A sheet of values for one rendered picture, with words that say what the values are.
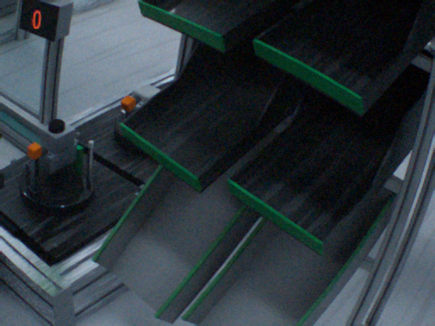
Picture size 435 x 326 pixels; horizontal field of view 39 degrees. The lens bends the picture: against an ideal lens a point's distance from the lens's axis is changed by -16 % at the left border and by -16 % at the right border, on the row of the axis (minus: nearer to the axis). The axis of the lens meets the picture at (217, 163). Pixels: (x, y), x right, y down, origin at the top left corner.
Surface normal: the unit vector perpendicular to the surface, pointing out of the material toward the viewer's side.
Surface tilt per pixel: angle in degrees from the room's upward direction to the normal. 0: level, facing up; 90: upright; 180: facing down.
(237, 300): 45
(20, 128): 0
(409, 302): 0
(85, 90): 0
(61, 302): 90
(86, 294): 90
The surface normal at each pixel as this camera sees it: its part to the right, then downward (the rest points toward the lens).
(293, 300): -0.40, -0.39
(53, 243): 0.15, -0.84
